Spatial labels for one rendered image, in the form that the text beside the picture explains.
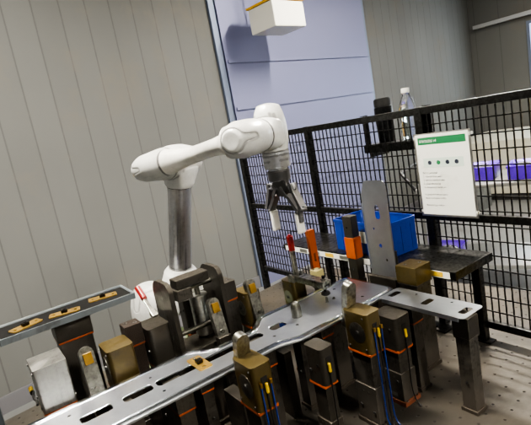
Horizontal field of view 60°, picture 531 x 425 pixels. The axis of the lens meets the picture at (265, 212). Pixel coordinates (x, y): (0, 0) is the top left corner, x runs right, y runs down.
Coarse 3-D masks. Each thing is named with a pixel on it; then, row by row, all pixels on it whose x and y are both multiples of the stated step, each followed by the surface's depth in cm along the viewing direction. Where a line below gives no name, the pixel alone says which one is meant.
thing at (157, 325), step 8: (144, 320) 138; (152, 320) 137; (160, 320) 136; (144, 328) 132; (152, 328) 131; (160, 328) 132; (168, 328) 133; (152, 336) 131; (160, 336) 132; (168, 336) 133; (152, 344) 131; (160, 344) 132; (168, 344) 134; (152, 352) 132; (160, 352) 132; (168, 352) 134; (152, 360) 133; (160, 360) 132; (168, 424) 137
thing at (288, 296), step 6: (282, 282) 160; (288, 282) 158; (288, 288) 159; (294, 288) 157; (300, 288) 158; (288, 294) 159; (294, 294) 157; (300, 294) 158; (306, 294) 160; (288, 300) 160
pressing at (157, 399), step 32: (320, 288) 159; (384, 288) 149; (256, 320) 142; (288, 320) 139; (320, 320) 134; (192, 352) 129; (128, 384) 118; (192, 384) 112; (64, 416) 109; (128, 416) 104
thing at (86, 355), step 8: (80, 352) 118; (88, 352) 118; (80, 360) 118; (88, 360) 118; (88, 368) 118; (96, 368) 119; (88, 376) 118; (96, 376) 119; (88, 384) 118; (96, 384) 119; (96, 392) 118
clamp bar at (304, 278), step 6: (294, 276) 156; (300, 276) 154; (306, 276) 153; (312, 276) 152; (300, 282) 154; (306, 282) 151; (312, 282) 148; (318, 282) 146; (324, 282) 145; (330, 282) 146; (324, 288) 146; (324, 294) 146
